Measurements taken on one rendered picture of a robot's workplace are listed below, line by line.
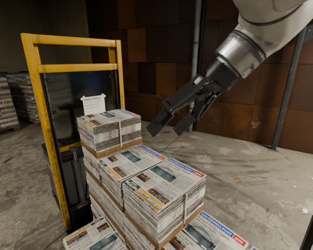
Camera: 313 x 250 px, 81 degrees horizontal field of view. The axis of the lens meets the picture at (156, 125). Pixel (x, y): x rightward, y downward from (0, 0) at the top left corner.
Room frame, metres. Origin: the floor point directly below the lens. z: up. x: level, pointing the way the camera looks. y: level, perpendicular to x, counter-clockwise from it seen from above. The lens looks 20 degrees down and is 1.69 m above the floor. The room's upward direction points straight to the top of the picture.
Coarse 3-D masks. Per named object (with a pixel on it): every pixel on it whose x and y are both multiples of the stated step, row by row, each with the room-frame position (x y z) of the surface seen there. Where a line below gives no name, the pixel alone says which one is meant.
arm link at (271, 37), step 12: (312, 0) 0.34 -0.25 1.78; (300, 12) 0.33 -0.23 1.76; (312, 12) 0.35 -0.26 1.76; (240, 24) 0.39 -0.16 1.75; (252, 24) 0.35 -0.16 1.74; (264, 24) 0.34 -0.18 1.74; (276, 24) 0.33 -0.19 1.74; (288, 24) 0.34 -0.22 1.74; (300, 24) 0.36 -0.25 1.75; (252, 36) 0.37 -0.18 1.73; (264, 36) 0.36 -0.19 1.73; (276, 36) 0.35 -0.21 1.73; (288, 36) 0.36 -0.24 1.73; (264, 48) 0.37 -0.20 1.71; (276, 48) 0.38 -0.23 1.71
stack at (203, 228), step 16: (112, 208) 0.94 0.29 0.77; (112, 224) 0.97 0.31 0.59; (128, 224) 0.80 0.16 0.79; (192, 224) 0.76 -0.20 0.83; (208, 224) 0.76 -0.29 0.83; (128, 240) 0.81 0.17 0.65; (144, 240) 0.68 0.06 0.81; (176, 240) 0.67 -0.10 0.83; (192, 240) 0.67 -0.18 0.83; (208, 240) 0.67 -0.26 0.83; (224, 240) 0.67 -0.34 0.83; (240, 240) 0.67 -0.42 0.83
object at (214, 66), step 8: (208, 64) 0.42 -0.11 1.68; (216, 64) 0.40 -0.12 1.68; (224, 64) 0.39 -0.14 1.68; (208, 72) 0.40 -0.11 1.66; (216, 72) 0.39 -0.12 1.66; (224, 72) 0.39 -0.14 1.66; (232, 72) 0.39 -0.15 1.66; (208, 80) 0.40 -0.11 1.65; (216, 80) 0.39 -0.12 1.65; (224, 80) 0.39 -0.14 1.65; (232, 80) 0.39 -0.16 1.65; (208, 88) 0.40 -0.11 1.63; (216, 88) 0.43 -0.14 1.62; (224, 88) 0.39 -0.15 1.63; (208, 96) 0.44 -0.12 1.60
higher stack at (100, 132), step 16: (112, 112) 1.40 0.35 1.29; (128, 112) 1.40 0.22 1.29; (80, 128) 1.23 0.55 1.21; (96, 128) 1.08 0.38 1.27; (112, 128) 1.15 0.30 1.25; (128, 128) 1.23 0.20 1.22; (96, 144) 1.07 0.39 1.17; (112, 144) 1.14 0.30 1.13; (96, 160) 1.07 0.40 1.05; (96, 176) 1.10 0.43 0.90; (96, 192) 1.13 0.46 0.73; (96, 208) 1.19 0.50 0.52
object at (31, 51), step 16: (32, 48) 1.36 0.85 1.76; (32, 64) 1.35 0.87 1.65; (32, 80) 1.34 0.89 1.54; (48, 96) 1.42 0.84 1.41; (48, 112) 1.39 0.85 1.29; (48, 128) 1.36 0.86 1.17; (48, 144) 1.34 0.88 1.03; (64, 176) 1.42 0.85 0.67; (64, 192) 1.37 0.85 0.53; (64, 208) 1.35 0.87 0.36; (64, 224) 1.38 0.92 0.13
